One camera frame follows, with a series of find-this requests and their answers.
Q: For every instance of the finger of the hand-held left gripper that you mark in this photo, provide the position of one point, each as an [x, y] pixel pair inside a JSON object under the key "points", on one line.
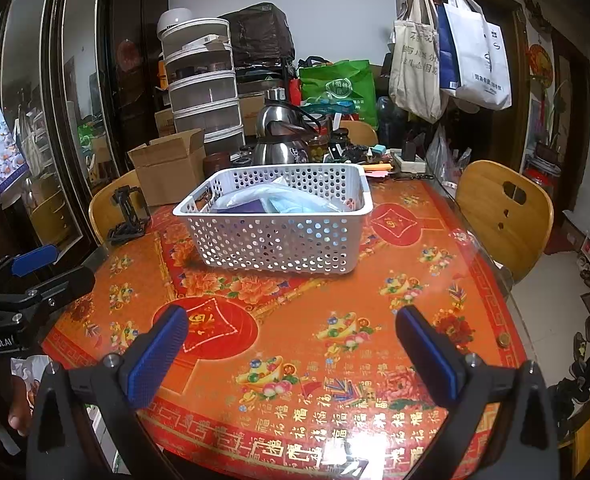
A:
{"points": [[35, 259], [65, 282]]}

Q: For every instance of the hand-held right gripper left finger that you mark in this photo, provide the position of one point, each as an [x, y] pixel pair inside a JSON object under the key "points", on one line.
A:
{"points": [[157, 355]]}

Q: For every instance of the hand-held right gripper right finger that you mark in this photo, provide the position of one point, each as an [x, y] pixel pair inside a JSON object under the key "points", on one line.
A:
{"points": [[427, 355]]}

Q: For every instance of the white perforated plastic basket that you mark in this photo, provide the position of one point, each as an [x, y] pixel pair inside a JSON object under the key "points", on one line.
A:
{"points": [[275, 245]]}

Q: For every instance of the purple tissue pack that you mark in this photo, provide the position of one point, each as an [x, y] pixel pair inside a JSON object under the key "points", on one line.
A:
{"points": [[245, 205]]}

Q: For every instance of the clear zip bag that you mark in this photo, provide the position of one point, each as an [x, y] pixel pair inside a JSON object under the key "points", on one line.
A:
{"points": [[285, 187]]}

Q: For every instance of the person's left hand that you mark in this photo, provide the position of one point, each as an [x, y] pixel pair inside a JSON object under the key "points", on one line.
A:
{"points": [[20, 410]]}

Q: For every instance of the printed paper packet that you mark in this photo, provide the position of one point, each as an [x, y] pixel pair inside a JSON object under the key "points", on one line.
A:
{"points": [[30, 372]]}

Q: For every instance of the coin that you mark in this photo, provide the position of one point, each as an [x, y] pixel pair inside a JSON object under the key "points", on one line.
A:
{"points": [[501, 341]]}

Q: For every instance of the black phone holder stand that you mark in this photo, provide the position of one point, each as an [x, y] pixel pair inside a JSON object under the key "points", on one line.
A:
{"points": [[127, 217]]}

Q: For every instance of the dark glass door cabinet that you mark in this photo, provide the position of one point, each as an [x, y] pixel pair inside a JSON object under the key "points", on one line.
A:
{"points": [[45, 110]]}

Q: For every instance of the open cardboard box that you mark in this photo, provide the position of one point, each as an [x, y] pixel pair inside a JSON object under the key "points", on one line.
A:
{"points": [[167, 170]]}

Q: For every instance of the pile of black shoes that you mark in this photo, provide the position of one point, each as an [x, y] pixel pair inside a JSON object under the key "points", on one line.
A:
{"points": [[582, 370]]}

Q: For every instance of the wooden chair with cutout back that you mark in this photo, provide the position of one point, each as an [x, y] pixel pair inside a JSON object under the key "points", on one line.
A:
{"points": [[507, 220]]}

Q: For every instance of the white power strip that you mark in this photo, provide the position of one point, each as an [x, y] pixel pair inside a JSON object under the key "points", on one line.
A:
{"points": [[409, 164]]}

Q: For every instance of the clear plastic bag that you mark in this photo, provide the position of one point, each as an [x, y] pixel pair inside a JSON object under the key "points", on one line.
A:
{"points": [[445, 160]]}

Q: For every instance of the glass jar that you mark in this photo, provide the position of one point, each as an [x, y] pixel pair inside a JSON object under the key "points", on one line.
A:
{"points": [[334, 147]]}

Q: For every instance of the dark water bottle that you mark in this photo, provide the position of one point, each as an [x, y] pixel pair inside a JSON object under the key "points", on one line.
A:
{"points": [[391, 122]]}

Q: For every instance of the stacked clear drawer unit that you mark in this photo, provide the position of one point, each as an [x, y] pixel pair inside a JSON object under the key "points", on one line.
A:
{"points": [[205, 90]]}

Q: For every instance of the potted plant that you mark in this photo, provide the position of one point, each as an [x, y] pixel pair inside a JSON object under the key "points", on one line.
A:
{"points": [[550, 147]]}

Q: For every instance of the steel kettle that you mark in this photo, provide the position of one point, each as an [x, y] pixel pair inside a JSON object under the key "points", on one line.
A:
{"points": [[277, 115]]}

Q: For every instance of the green shopping bag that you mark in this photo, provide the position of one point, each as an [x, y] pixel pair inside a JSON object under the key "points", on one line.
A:
{"points": [[340, 87]]}

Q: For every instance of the blue bag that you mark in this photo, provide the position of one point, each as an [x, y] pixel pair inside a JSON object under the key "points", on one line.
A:
{"points": [[447, 55]]}

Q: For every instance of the white tote bag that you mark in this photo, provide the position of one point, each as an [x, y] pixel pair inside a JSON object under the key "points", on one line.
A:
{"points": [[482, 55]]}

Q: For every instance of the dark plastic covered appliance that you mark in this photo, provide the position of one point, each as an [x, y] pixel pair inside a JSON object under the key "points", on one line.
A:
{"points": [[257, 30]]}

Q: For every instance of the dark wooden door frame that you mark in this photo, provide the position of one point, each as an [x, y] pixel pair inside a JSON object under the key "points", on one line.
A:
{"points": [[580, 110]]}

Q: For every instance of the red round wall ornament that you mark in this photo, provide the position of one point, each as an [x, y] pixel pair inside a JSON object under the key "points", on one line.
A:
{"points": [[541, 65]]}

